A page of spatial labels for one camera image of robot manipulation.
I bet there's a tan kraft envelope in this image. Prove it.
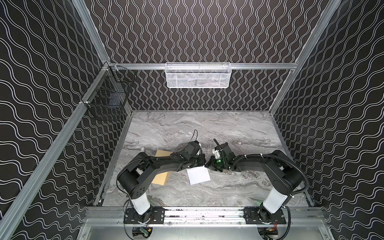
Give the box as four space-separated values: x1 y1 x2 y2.
151 149 174 186

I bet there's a blue floral letter paper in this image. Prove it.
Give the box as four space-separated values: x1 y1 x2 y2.
187 167 211 185

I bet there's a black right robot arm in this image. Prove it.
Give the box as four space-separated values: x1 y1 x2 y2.
206 139 309 215

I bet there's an aluminium back crossbar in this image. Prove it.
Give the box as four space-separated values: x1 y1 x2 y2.
110 62 298 71

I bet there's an aluminium left side rail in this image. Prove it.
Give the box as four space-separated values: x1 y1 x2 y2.
1 62 110 240

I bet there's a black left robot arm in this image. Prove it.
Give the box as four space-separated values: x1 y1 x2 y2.
117 141 205 216

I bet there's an aluminium corner post right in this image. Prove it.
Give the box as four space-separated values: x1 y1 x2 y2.
269 0 342 116

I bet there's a black wire basket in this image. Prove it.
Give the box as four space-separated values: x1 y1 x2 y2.
85 66 137 122

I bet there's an aluminium corner post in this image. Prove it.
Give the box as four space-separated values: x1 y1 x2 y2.
73 0 110 63
269 0 342 116

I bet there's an aluminium corner post left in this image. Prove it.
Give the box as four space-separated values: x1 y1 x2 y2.
73 0 110 63

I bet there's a white wire basket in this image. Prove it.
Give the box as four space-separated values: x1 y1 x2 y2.
165 67 232 89

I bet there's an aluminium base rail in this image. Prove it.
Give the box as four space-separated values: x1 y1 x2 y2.
83 207 326 227

